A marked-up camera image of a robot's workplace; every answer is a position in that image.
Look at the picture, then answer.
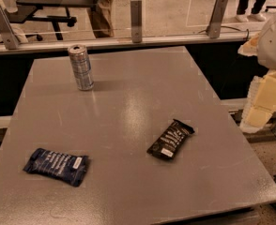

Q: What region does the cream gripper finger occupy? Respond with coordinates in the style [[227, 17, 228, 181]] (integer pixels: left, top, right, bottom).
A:
[[238, 34, 259, 56], [239, 70, 276, 133]]

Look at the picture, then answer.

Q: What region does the black chocolate RXBAR wrapper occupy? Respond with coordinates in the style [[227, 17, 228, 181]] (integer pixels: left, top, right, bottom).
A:
[[146, 119, 194, 160]]

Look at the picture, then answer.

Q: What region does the silver blue Red Bull can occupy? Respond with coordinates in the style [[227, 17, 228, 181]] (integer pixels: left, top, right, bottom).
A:
[[68, 44, 94, 91]]

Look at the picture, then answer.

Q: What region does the blue RXBAR wrapper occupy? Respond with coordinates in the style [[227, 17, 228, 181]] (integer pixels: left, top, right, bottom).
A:
[[23, 148, 89, 187]]

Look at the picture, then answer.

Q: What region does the black office chair base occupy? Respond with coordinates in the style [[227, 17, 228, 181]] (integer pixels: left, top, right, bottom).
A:
[[17, 0, 99, 40]]

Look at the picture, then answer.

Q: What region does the right metal glass bracket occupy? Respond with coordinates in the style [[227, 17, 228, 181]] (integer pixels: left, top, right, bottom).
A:
[[206, 0, 228, 38]]

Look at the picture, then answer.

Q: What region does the metal glass bracket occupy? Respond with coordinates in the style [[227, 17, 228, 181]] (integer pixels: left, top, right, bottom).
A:
[[130, 0, 142, 43], [206, 0, 228, 38], [0, 6, 20, 50]]

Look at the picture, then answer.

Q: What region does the black cable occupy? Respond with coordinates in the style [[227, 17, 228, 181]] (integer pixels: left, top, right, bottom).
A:
[[197, 25, 251, 42]]

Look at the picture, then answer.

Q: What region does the middle metal glass bracket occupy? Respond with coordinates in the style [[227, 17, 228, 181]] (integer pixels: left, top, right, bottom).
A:
[[130, 0, 142, 43]]

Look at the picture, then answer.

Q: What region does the metal rail barrier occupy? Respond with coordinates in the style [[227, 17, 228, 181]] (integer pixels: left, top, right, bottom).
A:
[[0, 30, 258, 55]]

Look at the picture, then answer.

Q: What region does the left metal glass bracket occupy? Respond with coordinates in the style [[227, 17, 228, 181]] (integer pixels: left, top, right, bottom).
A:
[[0, 6, 20, 50]]

